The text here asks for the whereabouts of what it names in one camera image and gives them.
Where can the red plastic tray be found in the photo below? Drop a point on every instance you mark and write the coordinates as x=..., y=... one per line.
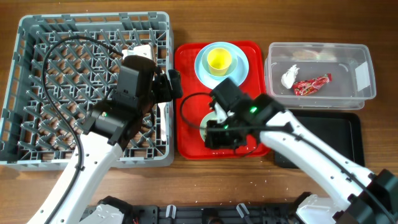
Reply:
x=189, y=142

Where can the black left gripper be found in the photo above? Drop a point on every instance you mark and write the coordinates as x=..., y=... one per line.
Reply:
x=166, y=93

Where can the grey dishwasher rack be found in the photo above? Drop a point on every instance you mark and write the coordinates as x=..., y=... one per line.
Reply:
x=62, y=65

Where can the red snack wrapper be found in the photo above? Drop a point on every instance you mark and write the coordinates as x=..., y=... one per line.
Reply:
x=308, y=87

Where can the green bowl with leftovers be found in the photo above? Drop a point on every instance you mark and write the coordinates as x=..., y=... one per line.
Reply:
x=209, y=117

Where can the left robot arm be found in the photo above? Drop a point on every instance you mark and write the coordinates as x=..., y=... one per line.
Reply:
x=107, y=130

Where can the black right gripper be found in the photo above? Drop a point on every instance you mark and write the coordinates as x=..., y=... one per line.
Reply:
x=221, y=138

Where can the white plastic fork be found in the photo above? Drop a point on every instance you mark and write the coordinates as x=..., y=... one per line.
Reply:
x=163, y=135

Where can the black tray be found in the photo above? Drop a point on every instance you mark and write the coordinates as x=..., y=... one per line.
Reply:
x=341, y=131

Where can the yellow plastic cup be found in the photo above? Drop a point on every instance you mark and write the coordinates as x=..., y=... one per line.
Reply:
x=219, y=61

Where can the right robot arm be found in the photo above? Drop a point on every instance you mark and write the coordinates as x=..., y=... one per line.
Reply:
x=355, y=193

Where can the clear plastic bin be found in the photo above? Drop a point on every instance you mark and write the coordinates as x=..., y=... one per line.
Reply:
x=307, y=75

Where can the white tissue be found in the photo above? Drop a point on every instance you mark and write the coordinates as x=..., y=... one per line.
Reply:
x=289, y=77

